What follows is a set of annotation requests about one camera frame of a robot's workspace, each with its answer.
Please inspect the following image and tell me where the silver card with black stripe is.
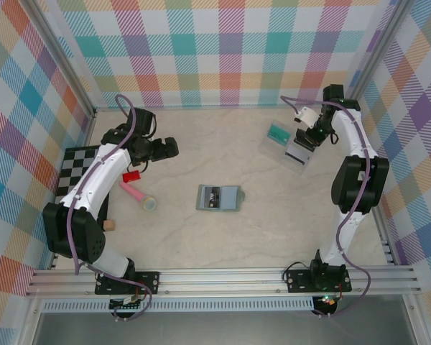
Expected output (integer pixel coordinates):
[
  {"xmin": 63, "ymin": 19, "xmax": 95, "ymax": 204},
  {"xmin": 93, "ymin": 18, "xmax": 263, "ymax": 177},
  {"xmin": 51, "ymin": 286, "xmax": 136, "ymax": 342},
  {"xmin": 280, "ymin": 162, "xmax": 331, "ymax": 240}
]
[{"xmin": 284, "ymin": 142, "xmax": 312, "ymax": 163}]

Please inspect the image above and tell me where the green card holder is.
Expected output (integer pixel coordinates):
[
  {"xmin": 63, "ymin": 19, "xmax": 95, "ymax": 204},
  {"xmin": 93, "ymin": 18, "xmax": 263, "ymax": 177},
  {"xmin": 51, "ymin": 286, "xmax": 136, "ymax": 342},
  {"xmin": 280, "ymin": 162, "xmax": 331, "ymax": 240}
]
[{"xmin": 195, "ymin": 184, "xmax": 246, "ymax": 213}]

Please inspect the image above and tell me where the teal card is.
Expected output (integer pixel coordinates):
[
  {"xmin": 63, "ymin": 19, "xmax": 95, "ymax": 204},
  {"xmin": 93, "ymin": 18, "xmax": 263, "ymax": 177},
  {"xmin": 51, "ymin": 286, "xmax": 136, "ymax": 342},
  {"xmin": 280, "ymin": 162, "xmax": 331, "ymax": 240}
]
[{"xmin": 267, "ymin": 123, "xmax": 292, "ymax": 145}]

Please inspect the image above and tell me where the clear acrylic card stand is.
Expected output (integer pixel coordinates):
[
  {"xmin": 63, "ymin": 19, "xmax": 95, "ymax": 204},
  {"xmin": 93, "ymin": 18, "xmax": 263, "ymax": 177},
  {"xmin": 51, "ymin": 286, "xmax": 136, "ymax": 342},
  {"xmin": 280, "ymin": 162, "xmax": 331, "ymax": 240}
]
[{"xmin": 259, "ymin": 120, "xmax": 315, "ymax": 177}]

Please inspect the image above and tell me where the dark printed card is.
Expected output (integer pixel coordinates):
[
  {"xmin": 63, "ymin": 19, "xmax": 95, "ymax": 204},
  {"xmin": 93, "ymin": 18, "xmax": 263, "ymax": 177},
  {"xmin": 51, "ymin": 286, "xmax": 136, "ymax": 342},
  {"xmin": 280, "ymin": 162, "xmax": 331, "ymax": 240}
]
[{"xmin": 202, "ymin": 185, "xmax": 221, "ymax": 210}]

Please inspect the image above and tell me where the black silver chessboard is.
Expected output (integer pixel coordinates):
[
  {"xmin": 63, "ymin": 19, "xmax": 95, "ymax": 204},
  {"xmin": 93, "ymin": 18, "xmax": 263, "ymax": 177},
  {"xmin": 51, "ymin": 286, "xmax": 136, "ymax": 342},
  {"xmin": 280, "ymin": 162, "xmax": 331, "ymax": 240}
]
[{"xmin": 55, "ymin": 144, "xmax": 111, "ymax": 224}]

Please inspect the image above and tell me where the small circuit board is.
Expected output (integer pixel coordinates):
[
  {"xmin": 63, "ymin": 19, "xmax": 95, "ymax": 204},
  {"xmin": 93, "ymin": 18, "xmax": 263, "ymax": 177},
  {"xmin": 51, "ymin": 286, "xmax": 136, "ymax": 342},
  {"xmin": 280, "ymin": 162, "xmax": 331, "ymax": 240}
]
[
  {"xmin": 315, "ymin": 294, "xmax": 338, "ymax": 307},
  {"xmin": 109, "ymin": 295, "xmax": 144, "ymax": 311}
]

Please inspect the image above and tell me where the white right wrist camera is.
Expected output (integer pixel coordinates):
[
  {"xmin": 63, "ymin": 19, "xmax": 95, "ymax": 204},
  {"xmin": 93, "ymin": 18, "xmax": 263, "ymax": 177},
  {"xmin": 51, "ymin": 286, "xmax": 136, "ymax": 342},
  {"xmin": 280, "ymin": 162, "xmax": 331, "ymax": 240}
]
[{"xmin": 295, "ymin": 106, "xmax": 320, "ymax": 127}]

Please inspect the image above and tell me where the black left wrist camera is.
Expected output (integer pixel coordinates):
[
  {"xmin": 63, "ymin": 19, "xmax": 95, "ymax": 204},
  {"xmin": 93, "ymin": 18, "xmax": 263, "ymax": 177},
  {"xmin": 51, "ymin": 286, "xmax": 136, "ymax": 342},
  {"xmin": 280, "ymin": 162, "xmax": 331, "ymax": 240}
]
[{"xmin": 164, "ymin": 135, "xmax": 180, "ymax": 158}]

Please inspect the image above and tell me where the aluminium side rail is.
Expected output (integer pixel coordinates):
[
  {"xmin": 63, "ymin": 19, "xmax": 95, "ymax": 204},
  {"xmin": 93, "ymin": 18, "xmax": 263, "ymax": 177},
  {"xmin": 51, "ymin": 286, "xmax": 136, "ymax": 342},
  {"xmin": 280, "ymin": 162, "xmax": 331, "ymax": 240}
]
[
  {"xmin": 343, "ymin": 106, "xmax": 396, "ymax": 267},
  {"xmin": 47, "ymin": 109, "xmax": 98, "ymax": 270}
]

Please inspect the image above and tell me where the aluminium frame post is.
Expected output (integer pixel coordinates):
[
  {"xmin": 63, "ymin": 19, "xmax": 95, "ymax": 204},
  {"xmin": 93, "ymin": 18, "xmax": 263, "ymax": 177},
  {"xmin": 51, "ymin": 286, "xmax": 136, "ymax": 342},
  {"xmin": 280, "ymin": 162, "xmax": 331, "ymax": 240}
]
[
  {"xmin": 27, "ymin": 0, "xmax": 97, "ymax": 118},
  {"xmin": 346, "ymin": 0, "xmax": 416, "ymax": 111}
]

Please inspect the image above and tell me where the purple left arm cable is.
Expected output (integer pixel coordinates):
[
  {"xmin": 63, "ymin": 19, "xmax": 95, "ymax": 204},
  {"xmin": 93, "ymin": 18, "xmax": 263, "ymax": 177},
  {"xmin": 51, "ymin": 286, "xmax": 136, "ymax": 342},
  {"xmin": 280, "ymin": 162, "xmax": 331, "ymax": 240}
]
[{"xmin": 67, "ymin": 94, "xmax": 154, "ymax": 323}]

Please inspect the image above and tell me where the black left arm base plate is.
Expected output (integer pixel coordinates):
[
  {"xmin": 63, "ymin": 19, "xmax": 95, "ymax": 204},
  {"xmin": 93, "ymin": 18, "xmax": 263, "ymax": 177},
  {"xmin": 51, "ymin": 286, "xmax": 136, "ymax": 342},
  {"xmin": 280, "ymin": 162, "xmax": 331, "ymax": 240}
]
[{"xmin": 95, "ymin": 271, "xmax": 161, "ymax": 295}]

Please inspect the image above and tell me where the long aluminium mounting rail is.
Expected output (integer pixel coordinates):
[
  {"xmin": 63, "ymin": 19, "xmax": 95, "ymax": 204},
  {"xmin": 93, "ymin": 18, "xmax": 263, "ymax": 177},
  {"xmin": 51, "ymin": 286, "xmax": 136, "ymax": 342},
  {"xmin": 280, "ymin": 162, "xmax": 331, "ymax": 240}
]
[{"xmin": 24, "ymin": 265, "xmax": 421, "ymax": 298}]

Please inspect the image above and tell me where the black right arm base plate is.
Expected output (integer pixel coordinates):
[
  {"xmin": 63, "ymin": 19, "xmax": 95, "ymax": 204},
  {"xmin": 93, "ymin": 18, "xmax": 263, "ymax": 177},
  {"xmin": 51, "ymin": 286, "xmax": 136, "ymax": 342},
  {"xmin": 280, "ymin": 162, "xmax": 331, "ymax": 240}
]
[{"xmin": 286, "ymin": 269, "xmax": 352, "ymax": 294}]

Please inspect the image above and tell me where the slotted grey cable duct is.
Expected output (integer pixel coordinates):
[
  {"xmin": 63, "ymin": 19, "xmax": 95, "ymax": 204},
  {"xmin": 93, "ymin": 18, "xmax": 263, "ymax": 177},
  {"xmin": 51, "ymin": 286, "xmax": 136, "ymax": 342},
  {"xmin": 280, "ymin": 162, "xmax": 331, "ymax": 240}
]
[{"xmin": 42, "ymin": 300, "xmax": 315, "ymax": 313}]

